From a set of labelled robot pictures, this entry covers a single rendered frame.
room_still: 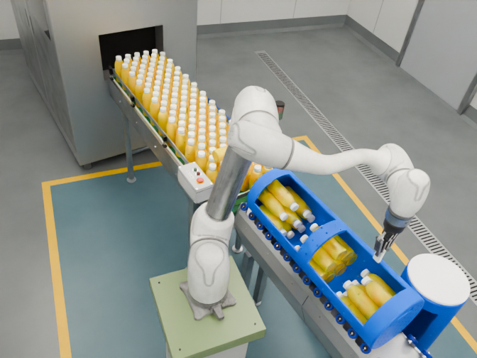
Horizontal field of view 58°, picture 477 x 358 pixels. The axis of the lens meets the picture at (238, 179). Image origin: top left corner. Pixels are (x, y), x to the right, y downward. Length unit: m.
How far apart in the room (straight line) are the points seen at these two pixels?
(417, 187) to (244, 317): 0.82
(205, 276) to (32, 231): 2.21
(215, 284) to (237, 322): 0.21
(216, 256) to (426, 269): 1.05
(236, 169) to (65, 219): 2.31
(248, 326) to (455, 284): 0.98
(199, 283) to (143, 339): 1.35
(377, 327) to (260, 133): 0.90
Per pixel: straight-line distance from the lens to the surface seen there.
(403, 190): 1.49
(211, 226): 1.68
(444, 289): 2.18
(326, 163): 1.35
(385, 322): 1.77
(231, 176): 1.52
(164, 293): 1.83
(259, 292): 2.93
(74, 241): 3.46
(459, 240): 4.05
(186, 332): 1.75
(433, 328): 2.29
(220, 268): 1.60
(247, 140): 1.23
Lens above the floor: 2.60
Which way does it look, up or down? 42 degrees down
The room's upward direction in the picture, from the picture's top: 7 degrees clockwise
